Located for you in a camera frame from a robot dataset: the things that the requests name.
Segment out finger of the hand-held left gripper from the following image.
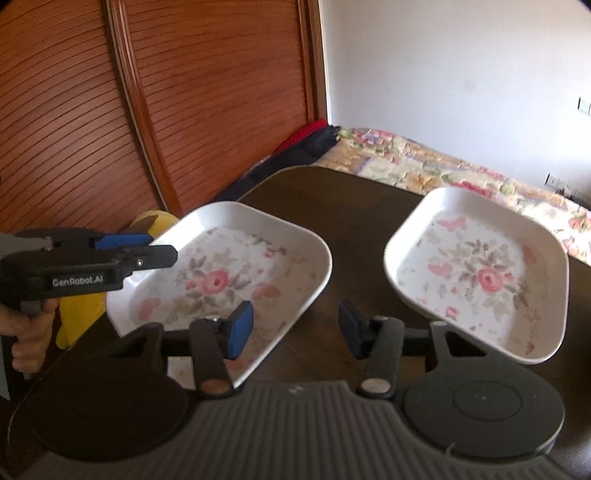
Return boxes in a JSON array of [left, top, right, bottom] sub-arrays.
[[121, 245, 179, 280], [51, 232, 154, 253]]

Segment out white floral square plate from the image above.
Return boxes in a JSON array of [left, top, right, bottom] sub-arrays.
[[105, 201, 333, 389], [384, 186, 570, 366]]

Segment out person's left hand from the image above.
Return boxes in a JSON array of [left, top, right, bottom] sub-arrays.
[[0, 299, 62, 374]]

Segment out white wall socket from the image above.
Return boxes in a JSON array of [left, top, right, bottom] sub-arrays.
[[545, 172, 574, 193]]

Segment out dark navy cloth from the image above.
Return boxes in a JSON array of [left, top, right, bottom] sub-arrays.
[[217, 124, 341, 205]]

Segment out floral bed blanket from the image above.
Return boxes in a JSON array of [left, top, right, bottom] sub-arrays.
[[308, 126, 591, 267]]

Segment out wooden louvered wardrobe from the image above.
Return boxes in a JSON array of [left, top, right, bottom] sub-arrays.
[[0, 0, 329, 235]]

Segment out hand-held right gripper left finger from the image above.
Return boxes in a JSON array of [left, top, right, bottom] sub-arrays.
[[109, 300, 255, 398]]

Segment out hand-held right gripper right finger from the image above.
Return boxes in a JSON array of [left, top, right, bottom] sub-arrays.
[[338, 300, 491, 398]]

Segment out red cloth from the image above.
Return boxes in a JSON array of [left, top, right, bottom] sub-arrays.
[[285, 119, 328, 149]]

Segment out yellow cloth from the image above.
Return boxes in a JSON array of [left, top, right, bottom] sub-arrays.
[[55, 209, 180, 350]]

